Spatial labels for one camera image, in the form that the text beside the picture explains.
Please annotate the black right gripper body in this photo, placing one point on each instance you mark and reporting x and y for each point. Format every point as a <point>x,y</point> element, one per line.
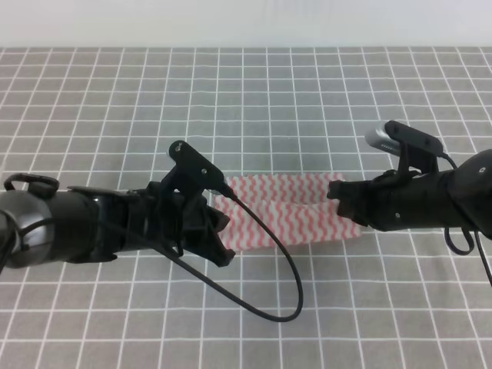
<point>420,202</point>

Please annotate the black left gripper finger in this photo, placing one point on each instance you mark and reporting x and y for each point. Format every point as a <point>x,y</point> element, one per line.
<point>212,220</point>
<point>208,245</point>

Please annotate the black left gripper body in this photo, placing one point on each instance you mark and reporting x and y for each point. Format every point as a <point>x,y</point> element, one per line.
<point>172,215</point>

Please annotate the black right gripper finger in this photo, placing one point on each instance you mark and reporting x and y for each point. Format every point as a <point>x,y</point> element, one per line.
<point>347,190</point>
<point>355,212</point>

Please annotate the pink wavy striped towel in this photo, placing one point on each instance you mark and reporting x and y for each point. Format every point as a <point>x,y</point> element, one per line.
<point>294,207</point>

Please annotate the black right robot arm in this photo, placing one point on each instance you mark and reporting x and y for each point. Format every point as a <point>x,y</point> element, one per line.
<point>457,198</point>

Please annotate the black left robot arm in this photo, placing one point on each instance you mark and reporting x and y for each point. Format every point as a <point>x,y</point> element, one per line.
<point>42,224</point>

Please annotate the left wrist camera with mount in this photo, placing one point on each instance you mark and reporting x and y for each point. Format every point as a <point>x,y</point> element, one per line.
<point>195,171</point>

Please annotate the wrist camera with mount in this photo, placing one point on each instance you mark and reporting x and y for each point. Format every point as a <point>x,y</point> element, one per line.
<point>415,149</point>
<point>195,171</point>

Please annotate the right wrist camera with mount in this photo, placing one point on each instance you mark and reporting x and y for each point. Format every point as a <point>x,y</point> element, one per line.
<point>415,149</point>

